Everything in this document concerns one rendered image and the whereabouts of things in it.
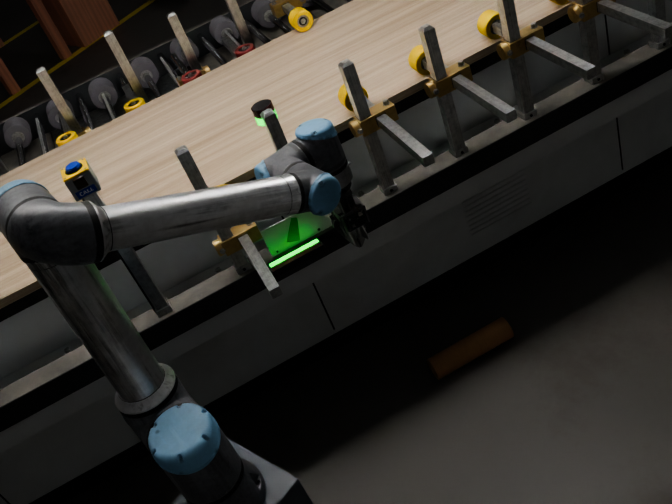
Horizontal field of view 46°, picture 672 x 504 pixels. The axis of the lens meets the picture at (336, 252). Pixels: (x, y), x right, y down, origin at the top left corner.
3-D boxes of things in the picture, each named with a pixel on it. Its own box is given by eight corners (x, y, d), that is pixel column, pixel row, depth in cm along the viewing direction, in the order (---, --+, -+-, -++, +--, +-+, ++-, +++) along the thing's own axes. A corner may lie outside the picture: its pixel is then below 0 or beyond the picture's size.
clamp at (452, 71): (474, 81, 231) (471, 65, 227) (434, 102, 229) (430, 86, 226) (463, 74, 235) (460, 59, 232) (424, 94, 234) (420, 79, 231)
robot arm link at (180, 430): (199, 517, 173) (163, 472, 163) (165, 473, 186) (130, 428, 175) (254, 471, 178) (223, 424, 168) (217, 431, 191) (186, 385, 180)
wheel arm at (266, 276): (285, 295, 207) (279, 284, 205) (273, 302, 207) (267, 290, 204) (238, 218, 242) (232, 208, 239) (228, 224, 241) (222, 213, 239)
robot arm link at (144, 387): (163, 472, 185) (-15, 227, 140) (133, 433, 198) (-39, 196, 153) (216, 430, 190) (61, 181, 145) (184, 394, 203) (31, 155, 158)
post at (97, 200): (173, 310, 231) (96, 190, 204) (157, 318, 231) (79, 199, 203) (169, 302, 235) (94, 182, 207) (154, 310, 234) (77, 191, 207)
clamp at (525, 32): (547, 43, 234) (544, 27, 231) (508, 63, 232) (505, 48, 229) (535, 37, 238) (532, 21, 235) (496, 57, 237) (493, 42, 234)
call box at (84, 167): (103, 192, 203) (88, 168, 199) (78, 204, 203) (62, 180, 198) (99, 180, 209) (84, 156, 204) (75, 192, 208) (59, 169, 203)
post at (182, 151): (255, 278, 237) (187, 147, 208) (245, 283, 237) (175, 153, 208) (252, 272, 240) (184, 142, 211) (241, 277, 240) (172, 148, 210)
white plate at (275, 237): (349, 216, 238) (339, 190, 232) (273, 258, 235) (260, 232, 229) (348, 216, 239) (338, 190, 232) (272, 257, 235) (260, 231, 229)
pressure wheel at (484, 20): (497, 8, 243) (481, 30, 245) (512, 22, 248) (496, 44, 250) (487, 3, 248) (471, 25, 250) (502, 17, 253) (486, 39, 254)
